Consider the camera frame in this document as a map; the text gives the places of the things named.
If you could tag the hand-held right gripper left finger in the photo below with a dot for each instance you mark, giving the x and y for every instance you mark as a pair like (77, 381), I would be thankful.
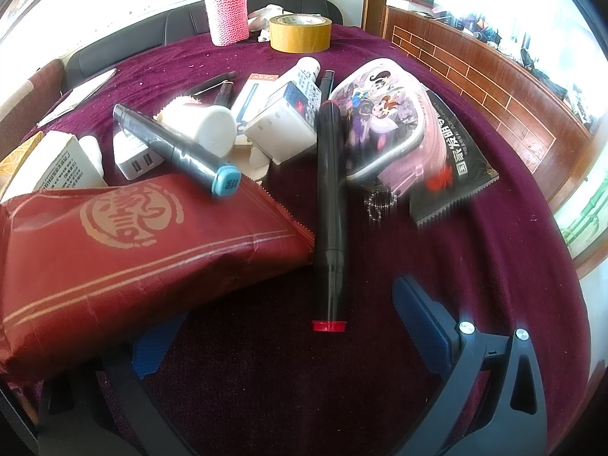
(147, 356)

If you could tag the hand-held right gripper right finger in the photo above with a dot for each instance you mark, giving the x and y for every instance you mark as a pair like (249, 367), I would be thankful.
(425, 327)

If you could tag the red foil packet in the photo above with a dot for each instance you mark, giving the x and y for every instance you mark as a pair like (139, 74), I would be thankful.
(118, 285)

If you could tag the black marker red cap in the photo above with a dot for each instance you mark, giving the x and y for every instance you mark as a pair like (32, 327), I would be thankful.
(330, 199)

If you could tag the white usb charger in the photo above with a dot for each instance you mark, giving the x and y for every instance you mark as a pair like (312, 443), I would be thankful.
(130, 164)

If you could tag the black marker blue cap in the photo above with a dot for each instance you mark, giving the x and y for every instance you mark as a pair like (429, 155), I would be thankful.
(166, 145)

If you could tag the white bottle orange cap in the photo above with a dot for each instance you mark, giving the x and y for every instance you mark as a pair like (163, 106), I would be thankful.
(304, 73)

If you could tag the maroon tablecloth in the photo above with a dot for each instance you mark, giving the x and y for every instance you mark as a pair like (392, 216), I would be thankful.
(266, 389)

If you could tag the black foil packet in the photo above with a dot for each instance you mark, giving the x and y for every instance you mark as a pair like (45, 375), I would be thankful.
(451, 161)

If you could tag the large white printed box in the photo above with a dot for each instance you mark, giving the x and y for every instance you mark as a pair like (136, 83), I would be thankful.
(61, 166)

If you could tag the cartoon print pencil case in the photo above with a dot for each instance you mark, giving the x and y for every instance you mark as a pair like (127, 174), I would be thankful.
(375, 118)

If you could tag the white paper scrap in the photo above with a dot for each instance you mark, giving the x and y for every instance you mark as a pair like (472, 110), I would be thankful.
(256, 161)

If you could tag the white plastic cup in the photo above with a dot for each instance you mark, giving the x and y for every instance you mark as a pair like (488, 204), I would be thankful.
(213, 128)

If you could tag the gold patterned packet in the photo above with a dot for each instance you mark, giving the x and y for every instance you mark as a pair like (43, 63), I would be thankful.
(14, 156)

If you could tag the white adapter box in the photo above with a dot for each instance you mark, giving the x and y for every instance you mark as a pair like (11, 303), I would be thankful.
(280, 128)

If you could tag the wooden brick pattern cabinet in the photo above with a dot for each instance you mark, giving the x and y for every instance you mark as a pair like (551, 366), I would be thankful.
(475, 80)

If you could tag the black pen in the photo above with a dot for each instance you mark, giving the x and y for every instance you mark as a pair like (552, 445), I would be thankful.
(327, 85)
(213, 83)

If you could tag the long white blue box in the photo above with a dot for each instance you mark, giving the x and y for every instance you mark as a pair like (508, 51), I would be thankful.
(251, 97)

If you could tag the maroon armchair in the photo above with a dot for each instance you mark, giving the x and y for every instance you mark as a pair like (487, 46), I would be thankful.
(28, 95)

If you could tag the black sofa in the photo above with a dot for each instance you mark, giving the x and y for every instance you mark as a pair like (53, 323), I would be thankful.
(118, 42)

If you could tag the yellow tape roll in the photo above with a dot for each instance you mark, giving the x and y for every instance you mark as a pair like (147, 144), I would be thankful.
(299, 38)

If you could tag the pink crochet covered bottle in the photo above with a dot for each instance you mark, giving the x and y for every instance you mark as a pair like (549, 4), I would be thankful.
(228, 14)

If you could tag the white crumpled cloth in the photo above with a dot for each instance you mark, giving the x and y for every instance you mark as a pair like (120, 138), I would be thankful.
(266, 14)

